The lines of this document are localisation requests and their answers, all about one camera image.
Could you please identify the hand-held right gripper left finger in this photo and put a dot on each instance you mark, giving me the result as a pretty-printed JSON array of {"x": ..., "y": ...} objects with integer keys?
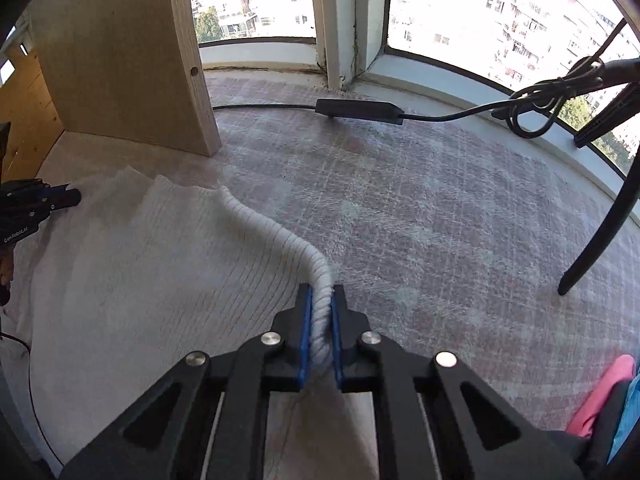
[{"x": 306, "y": 340}]

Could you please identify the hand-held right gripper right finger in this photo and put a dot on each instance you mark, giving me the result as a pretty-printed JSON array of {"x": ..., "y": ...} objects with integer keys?
[{"x": 336, "y": 350}]

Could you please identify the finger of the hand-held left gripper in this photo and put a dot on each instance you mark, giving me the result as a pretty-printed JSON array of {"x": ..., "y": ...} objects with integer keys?
[{"x": 60, "y": 199}]

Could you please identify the white ribbed knit cardigan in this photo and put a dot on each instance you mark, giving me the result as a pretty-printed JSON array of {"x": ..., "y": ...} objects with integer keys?
[{"x": 150, "y": 285}]

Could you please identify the knotty pine wood panel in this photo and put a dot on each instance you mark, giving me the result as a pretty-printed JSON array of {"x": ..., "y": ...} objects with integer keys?
[{"x": 30, "y": 120}]

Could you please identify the light wooden board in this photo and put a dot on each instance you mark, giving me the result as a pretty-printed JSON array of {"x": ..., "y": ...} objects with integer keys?
[{"x": 125, "y": 60}]

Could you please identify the pink plaid blanket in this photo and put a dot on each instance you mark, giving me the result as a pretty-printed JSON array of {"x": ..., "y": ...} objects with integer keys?
[{"x": 425, "y": 210}]

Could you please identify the black power adapter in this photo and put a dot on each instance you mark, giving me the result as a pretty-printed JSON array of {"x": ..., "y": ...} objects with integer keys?
[{"x": 357, "y": 109}]

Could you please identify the pink cloth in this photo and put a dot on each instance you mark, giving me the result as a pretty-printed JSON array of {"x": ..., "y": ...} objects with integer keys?
[{"x": 600, "y": 400}]

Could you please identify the dark grey cloth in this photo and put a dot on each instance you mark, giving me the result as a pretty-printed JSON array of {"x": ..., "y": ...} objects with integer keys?
[{"x": 607, "y": 425}]

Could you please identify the blue cloth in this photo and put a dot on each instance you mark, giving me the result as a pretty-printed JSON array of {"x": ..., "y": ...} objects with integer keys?
[{"x": 631, "y": 410}]

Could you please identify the black tripod stand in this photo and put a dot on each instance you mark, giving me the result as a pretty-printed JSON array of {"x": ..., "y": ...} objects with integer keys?
[{"x": 606, "y": 114}]

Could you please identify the white window frame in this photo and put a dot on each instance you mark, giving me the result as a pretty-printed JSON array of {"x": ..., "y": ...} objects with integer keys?
[{"x": 340, "y": 20}]

